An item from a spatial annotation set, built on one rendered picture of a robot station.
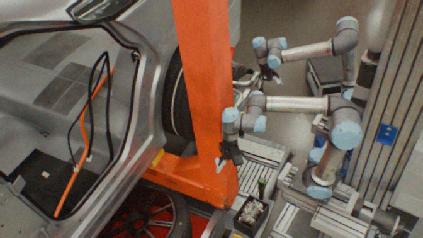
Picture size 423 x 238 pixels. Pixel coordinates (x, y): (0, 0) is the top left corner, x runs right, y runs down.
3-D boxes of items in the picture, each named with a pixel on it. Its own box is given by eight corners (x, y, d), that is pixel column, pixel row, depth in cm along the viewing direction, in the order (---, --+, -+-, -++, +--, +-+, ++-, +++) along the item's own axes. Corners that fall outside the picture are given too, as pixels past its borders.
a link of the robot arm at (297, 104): (359, 89, 170) (247, 85, 180) (361, 106, 162) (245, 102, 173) (355, 107, 178) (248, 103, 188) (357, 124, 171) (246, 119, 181)
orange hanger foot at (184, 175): (151, 158, 274) (140, 126, 249) (217, 182, 255) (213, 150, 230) (138, 176, 264) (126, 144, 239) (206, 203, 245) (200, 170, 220)
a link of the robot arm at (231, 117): (240, 117, 165) (220, 115, 167) (239, 136, 172) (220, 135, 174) (242, 106, 171) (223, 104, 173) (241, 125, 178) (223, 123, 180)
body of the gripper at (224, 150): (233, 147, 191) (233, 128, 183) (240, 158, 185) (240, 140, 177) (218, 151, 189) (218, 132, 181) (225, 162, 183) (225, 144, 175)
